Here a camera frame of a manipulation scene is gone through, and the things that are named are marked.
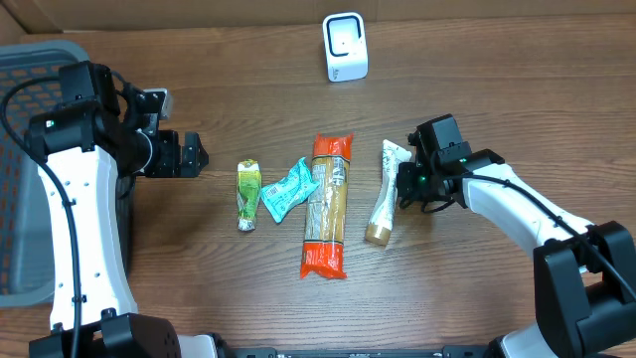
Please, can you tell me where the light blue snack packet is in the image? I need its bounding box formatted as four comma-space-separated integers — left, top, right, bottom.
261, 157, 319, 224

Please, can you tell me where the green snack packet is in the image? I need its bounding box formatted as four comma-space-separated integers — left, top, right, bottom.
237, 159, 261, 232

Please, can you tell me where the white barcode scanner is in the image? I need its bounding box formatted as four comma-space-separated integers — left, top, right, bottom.
322, 12, 369, 83

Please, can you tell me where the orange spaghetti pasta packet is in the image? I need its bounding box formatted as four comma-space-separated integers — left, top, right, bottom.
300, 134, 354, 279

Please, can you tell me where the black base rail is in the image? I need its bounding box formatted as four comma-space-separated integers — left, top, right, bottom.
217, 345, 489, 358

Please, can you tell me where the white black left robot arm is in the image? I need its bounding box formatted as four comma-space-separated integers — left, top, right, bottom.
25, 61, 219, 357

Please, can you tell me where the dark grey plastic basket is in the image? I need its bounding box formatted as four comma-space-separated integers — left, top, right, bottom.
0, 39, 135, 308

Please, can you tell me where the white tube with tan cap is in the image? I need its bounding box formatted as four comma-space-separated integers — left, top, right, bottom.
365, 139, 411, 246

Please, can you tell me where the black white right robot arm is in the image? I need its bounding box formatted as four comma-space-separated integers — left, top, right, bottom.
397, 114, 635, 357

